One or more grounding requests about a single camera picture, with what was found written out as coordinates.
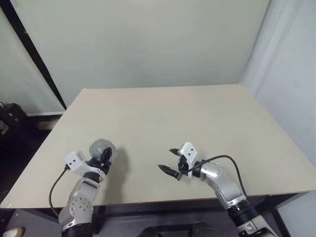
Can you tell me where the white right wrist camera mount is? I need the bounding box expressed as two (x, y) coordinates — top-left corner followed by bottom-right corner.
(179, 142), (199, 178)

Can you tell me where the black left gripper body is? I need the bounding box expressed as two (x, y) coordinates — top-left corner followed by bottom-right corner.
(86, 158), (112, 176)

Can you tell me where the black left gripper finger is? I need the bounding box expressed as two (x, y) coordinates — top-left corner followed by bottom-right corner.
(100, 147), (112, 164)

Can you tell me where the grey round motor lid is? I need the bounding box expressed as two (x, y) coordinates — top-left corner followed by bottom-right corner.
(88, 139), (106, 159)

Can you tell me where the dark rounded shape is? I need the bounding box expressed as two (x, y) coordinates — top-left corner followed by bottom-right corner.
(141, 226), (161, 237)
(192, 221), (213, 237)

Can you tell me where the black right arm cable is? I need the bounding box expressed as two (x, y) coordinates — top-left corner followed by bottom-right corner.
(183, 155), (248, 198)

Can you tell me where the black latched equipment box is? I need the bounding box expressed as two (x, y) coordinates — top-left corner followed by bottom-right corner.
(2, 102), (28, 135)

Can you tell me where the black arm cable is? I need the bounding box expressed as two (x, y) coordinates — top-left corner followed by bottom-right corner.
(183, 155), (248, 198)
(48, 166), (70, 218)

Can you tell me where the black table frame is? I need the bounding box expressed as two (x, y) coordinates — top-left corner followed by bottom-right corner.
(0, 191), (316, 237)

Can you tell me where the black diagonal wall strip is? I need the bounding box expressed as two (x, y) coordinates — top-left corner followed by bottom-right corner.
(0, 0), (68, 111)

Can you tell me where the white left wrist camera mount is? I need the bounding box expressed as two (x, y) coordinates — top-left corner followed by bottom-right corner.
(64, 151), (87, 176)

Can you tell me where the black case with white label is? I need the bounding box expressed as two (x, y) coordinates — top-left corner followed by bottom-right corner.
(0, 118), (12, 143)

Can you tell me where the beige rounded object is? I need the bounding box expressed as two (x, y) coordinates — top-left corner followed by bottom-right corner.
(0, 226), (26, 237)

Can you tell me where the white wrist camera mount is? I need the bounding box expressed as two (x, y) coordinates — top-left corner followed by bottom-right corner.
(64, 151), (87, 176)
(179, 142), (199, 178)

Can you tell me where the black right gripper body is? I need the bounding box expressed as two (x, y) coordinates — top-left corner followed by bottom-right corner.
(176, 154), (190, 179)

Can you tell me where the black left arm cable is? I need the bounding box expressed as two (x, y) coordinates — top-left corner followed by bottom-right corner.
(48, 166), (70, 218)

